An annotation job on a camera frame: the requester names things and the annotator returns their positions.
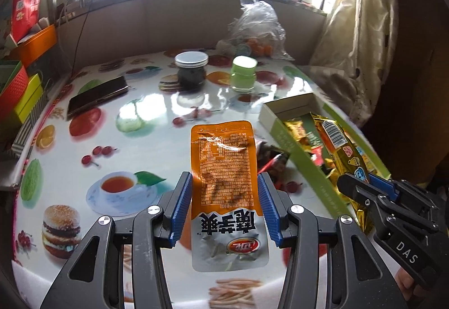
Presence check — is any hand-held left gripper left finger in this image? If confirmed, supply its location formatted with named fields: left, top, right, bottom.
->
left=40, top=172, right=194, bottom=309

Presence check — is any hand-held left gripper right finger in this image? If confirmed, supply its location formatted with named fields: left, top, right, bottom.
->
left=257, top=172, right=409, bottom=309

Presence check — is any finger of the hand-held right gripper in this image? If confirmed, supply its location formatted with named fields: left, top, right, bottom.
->
left=337, top=174, right=387, bottom=226
left=368, top=174, right=440, bottom=226

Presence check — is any long gold snack packet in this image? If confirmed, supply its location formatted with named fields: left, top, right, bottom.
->
left=309, top=112, right=379, bottom=233
left=283, top=118, right=318, bottom=152

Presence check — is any green cardboard box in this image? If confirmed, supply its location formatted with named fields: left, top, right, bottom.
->
left=260, top=92, right=392, bottom=223

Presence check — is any orange and white snack packet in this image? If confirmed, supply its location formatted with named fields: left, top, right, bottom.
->
left=190, top=120, right=270, bottom=272

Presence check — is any dark red snack packet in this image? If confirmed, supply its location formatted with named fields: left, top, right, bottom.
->
left=255, top=142, right=292, bottom=191

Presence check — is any fruit print tablecloth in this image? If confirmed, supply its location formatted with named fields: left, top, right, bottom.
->
left=10, top=50, right=392, bottom=309

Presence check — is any brown wooden cabinet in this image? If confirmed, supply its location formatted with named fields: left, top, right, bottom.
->
left=361, top=0, right=449, bottom=187

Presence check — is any dark jar with white lid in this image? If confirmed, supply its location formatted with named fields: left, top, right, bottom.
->
left=174, top=51, right=209, bottom=93

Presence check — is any green jar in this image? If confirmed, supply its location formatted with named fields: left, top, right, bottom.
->
left=230, top=56, right=258, bottom=93

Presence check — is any black phone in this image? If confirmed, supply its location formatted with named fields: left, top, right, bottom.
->
left=67, top=76, right=129, bottom=118

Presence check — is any cream patterned curtain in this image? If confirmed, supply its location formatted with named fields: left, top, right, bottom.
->
left=301, top=0, right=400, bottom=128

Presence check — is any striped box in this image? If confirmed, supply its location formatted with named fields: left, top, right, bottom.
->
left=12, top=112, right=40, bottom=157

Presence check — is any clear plastic bag with oranges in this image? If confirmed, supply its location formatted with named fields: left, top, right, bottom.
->
left=215, top=0, right=295, bottom=61

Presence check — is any yellow green box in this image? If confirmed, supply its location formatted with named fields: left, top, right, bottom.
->
left=13, top=73, right=45, bottom=124

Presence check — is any red basket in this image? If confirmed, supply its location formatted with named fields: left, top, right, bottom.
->
left=0, top=59, right=29, bottom=121

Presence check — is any orange box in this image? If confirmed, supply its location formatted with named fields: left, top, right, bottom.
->
left=17, top=24, right=59, bottom=68

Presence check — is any black cable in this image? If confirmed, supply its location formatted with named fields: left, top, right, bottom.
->
left=71, top=0, right=95, bottom=75

